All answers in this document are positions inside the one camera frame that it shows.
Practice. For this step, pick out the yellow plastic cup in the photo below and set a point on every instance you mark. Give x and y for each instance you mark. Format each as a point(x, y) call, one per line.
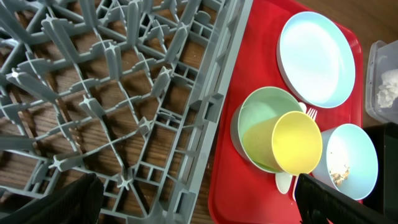
point(290, 143)

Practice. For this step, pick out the rice and nut scraps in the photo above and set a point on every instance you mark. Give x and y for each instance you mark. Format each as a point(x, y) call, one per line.
point(338, 176)

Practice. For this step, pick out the light green bowl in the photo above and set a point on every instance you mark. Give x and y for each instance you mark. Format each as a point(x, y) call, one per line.
point(262, 104)

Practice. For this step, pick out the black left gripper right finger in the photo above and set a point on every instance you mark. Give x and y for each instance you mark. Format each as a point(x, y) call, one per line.
point(319, 203)

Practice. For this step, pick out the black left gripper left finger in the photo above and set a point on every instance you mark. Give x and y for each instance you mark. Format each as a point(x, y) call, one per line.
point(78, 202)

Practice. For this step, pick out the white plastic fork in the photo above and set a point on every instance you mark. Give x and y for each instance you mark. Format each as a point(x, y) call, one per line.
point(313, 114)

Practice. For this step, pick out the light blue bowl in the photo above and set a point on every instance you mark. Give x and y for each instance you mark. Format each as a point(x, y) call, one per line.
point(348, 145)

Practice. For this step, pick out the light blue plate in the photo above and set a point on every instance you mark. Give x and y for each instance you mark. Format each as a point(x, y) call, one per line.
point(316, 60)

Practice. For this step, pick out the black waste tray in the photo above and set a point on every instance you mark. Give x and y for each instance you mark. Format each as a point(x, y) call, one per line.
point(383, 198)

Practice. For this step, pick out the white plastic spoon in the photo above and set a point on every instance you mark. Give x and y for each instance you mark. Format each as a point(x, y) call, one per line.
point(283, 180)

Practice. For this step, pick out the white tissue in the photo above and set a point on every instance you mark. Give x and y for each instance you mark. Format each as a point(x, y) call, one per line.
point(388, 89)

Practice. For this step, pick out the clear plastic bin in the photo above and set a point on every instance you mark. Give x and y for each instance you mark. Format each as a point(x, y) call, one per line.
point(381, 82)

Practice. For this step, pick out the grey plastic dishwasher rack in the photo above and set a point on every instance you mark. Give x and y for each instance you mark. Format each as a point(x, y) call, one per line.
point(131, 91)

